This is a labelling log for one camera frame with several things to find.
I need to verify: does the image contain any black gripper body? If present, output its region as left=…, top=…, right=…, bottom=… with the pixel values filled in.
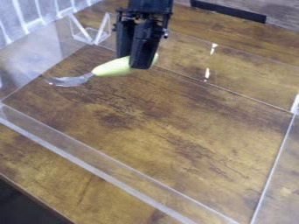
left=116, top=0, right=174, bottom=39

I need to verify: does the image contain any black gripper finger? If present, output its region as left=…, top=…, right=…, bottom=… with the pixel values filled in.
left=116, top=20, right=136, bottom=58
left=130, top=19, right=164, bottom=69

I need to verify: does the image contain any green handled metal spoon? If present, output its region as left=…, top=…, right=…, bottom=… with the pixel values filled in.
left=41, top=52, right=160, bottom=88

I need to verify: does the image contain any black bar in background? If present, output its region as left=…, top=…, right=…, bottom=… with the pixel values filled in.
left=191, top=0, right=267, bottom=24

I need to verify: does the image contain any clear acrylic corner bracket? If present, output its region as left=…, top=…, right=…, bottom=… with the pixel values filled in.
left=69, top=12, right=116, bottom=46

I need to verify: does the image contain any clear acrylic enclosure wall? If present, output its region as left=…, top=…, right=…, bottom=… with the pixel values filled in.
left=0, top=17, right=299, bottom=224

